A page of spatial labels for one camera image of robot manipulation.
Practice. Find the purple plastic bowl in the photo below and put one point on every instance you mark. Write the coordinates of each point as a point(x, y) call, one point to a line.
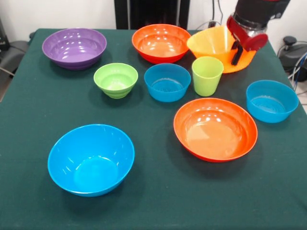
point(72, 52)

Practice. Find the green plastic cup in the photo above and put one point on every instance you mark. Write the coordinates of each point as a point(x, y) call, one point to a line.
point(206, 79)

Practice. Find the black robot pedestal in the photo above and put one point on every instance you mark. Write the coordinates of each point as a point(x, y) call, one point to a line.
point(153, 14)

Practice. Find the red plastic bowl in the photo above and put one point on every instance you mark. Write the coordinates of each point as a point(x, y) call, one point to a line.
point(216, 136)
point(156, 48)

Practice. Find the small blue plastic bowl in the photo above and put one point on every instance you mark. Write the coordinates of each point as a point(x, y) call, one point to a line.
point(271, 105)
point(168, 86)

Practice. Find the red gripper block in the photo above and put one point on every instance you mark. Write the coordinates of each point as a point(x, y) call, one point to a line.
point(256, 44)

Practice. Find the large orange plastic bowl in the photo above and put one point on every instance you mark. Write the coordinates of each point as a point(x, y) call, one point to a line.
point(211, 43)

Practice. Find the dark green tablecloth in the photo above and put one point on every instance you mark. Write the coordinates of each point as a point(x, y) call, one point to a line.
point(216, 191)

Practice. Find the medium blue plastic bowl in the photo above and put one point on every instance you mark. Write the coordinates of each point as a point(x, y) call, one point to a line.
point(91, 167)

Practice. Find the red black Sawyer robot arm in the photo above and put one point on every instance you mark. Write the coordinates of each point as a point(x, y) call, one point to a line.
point(256, 9)

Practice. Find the green plastic bowl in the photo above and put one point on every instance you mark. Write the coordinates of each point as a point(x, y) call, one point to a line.
point(115, 79)

